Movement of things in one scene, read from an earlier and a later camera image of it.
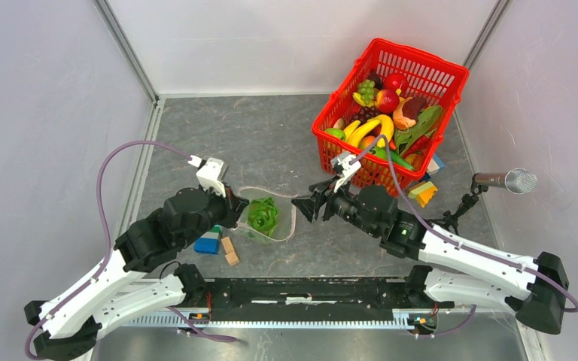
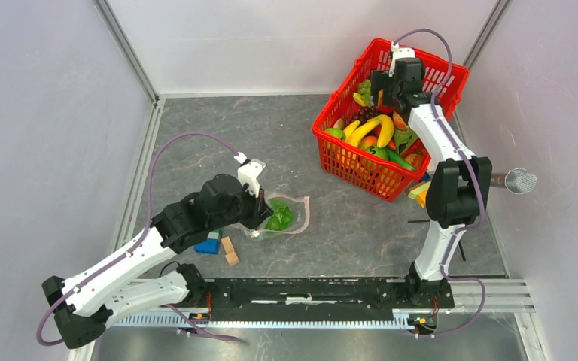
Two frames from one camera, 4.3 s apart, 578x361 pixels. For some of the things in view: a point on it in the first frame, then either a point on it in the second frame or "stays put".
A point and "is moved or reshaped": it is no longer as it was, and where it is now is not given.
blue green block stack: (209, 241) stays put
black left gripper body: (223, 213) to (250, 207)
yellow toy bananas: (360, 131) stays put
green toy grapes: (366, 89) stays put
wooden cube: (227, 244) stays put
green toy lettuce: (263, 214) is moved or reshaped
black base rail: (311, 299) stays put
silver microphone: (516, 180) stays put
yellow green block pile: (424, 193) stays put
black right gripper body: (342, 204) to (381, 80)
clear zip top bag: (268, 217) is moved or reshaped
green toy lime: (336, 132) stays put
